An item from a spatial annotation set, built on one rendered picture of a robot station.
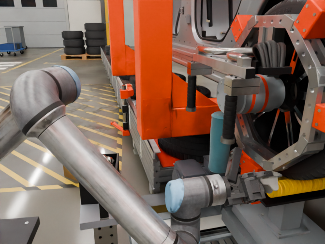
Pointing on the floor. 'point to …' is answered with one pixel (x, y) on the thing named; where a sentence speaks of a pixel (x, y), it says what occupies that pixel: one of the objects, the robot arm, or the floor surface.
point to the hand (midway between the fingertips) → (277, 174)
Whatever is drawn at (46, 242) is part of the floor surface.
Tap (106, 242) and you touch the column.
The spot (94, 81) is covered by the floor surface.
